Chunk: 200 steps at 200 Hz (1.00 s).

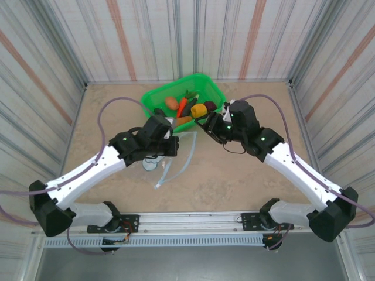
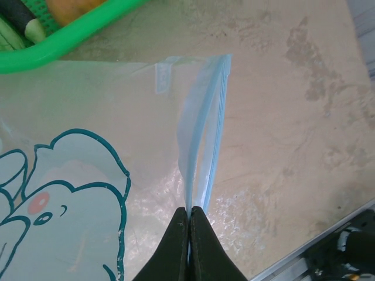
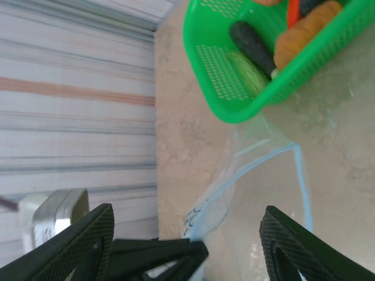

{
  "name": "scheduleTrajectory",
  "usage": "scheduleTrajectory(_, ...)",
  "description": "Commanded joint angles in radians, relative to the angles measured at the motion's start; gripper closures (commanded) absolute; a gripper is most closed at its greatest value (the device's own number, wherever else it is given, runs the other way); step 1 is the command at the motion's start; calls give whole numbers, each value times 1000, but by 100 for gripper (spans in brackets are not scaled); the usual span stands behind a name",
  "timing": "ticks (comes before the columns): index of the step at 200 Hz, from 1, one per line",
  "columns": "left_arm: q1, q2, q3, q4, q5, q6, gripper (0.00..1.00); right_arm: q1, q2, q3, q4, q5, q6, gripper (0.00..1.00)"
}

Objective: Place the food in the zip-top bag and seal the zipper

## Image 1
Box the yellow toy bell pepper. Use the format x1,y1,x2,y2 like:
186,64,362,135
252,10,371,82
190,103,208,119

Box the dark toy eggplant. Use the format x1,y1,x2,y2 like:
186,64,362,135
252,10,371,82
180,94,200,116

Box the clear zip-top bag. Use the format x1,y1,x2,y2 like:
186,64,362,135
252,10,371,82
139,131,197,190

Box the orange toy carrot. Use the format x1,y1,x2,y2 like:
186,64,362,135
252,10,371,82
175,90,198,119

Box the green plastic mesh basket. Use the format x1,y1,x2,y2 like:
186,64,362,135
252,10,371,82
139,72,227,133

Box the brown toy potato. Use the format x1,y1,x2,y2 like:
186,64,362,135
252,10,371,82
165,96,180,111

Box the grey metal panel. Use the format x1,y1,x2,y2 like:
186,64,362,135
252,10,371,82
22,247,351,281

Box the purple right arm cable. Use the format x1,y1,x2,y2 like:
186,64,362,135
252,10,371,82
234,94,375,251

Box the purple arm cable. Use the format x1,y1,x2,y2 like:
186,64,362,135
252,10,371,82
0,97,168,256
234,94,375,251

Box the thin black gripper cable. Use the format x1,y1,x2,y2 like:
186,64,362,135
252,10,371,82
222,139,247,155

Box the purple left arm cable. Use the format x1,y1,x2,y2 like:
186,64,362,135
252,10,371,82
0,97,168,256

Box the aluminium frame profile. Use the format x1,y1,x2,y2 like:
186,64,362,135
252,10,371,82
288,79,325,175

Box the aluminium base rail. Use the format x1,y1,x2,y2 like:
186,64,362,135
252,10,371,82
30,211,349,235

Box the red and black wires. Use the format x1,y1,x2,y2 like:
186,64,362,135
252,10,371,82
271,224,292,239
120,221,132,244

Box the slotted grey cable duct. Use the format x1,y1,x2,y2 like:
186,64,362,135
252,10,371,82
43,235,265,249

